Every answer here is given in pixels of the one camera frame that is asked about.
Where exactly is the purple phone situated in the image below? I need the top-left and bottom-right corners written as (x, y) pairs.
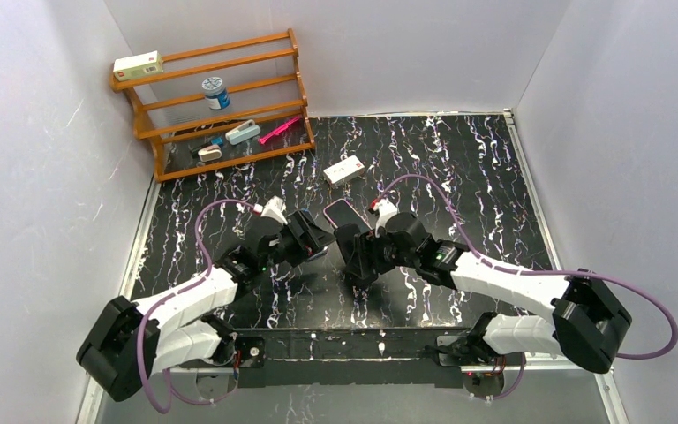
top-left (323, 199), bottom-right (371, 232)

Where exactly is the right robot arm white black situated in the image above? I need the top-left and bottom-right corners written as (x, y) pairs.
top-left (334, 213), bottom-right (632, 374)

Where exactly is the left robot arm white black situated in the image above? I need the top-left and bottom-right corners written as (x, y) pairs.
top-left (76, 210), bottom-right (335, 402)

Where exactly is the phone in clear blue case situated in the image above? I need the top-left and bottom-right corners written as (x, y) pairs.
top-left (305, 246), bottom-right (328, 261)

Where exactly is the white box with barcode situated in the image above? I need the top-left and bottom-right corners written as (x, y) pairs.
top-left (322, 155), bottom-right (365, 188)

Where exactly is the pink comb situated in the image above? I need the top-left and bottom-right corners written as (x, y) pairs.
top-left (259, 116), bottom-right (303, 145)

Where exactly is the beige small stapler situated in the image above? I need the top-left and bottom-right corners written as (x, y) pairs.
top-left (197, 145), bottom-right (222, 163)

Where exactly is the black blue marker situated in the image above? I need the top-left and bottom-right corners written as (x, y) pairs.
top-left (190, 137), bottom-right (223, 155)

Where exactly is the wooden shelf rack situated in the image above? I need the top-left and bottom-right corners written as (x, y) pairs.
top-left (109, 28), bottom-right (316, 182)

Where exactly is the blue white jar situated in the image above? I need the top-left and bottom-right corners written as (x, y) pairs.
top-left (201, 77), bottom-right (230, 110)

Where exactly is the white green box on shelf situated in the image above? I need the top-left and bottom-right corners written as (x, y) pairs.
top-left (113, 50), bottom-right (164, 81)

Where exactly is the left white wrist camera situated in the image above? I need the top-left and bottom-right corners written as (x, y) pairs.
top-left (260, 196), bottom-right (288, 225)

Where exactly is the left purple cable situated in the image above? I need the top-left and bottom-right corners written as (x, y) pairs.
top-left (137, 199), bottom-right (264, 415)

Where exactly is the purple cable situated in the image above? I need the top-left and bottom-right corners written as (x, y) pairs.
top-left (137, 199), bottom-right (264, 415)
top-left (370, 173), bottom-right (678, 361)

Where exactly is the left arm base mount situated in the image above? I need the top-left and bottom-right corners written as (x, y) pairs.
top-left (196, 333), bottom-right (265, 405)

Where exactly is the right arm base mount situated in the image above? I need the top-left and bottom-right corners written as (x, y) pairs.
top-left (424, 335), bottom-right (507, 401)

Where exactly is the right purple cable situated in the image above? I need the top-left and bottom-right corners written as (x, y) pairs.
top-left (370, 173), bottom-right (678, 361)

